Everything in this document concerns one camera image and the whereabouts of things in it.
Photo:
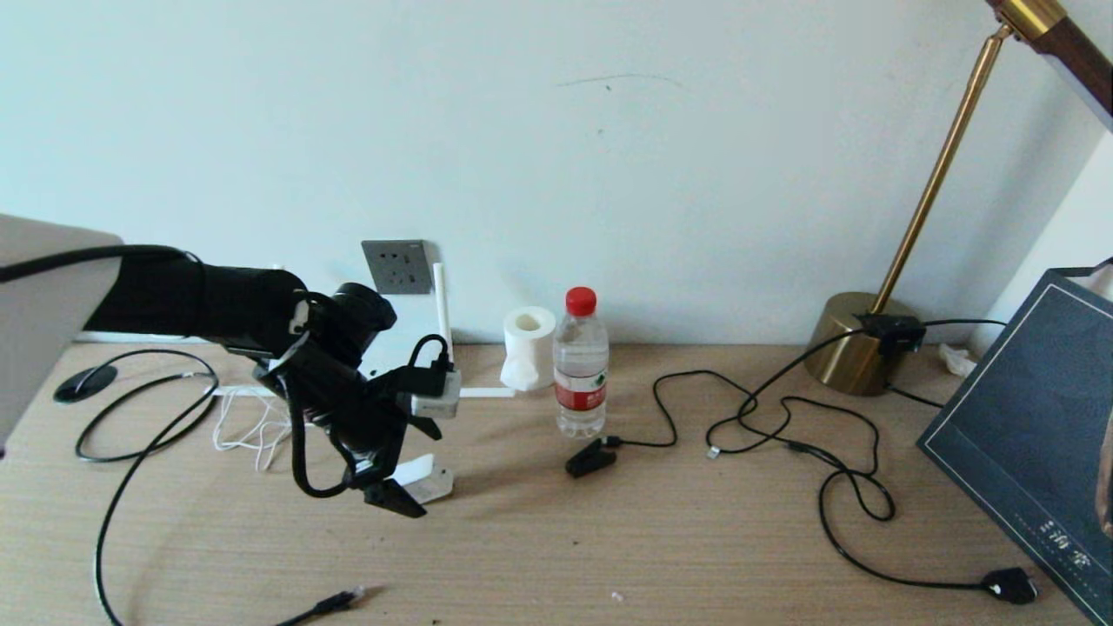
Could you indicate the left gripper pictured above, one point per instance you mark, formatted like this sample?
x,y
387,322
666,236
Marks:
x,y
348,417

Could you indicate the brass desk lamp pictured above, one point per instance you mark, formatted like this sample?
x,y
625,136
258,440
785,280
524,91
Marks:
x,y
839,356

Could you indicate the grey wall socket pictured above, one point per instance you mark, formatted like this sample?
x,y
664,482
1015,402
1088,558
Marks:
x,y
398,265

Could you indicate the water bottle with red cap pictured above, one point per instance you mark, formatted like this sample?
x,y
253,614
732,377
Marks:
x,y
581,365

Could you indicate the crumpled white tissue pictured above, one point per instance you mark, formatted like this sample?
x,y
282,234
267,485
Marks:
x,y
956,361

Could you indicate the black round desk grommet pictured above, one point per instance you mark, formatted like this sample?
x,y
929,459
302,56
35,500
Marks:
x,y
85,382

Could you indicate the white router with antennas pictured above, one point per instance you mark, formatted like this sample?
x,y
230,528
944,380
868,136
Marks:
x,y
442,304

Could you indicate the dark teal gift bag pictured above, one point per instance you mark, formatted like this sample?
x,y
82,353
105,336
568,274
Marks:
x,y
1026,417

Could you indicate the white toilet paper roll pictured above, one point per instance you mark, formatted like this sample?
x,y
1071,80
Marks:
x,y
529,356

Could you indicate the black inline adapter box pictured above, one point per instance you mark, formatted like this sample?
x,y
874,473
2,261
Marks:
x,y
891,333

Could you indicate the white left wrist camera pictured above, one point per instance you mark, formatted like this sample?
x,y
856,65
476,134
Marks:
x,y
439,403

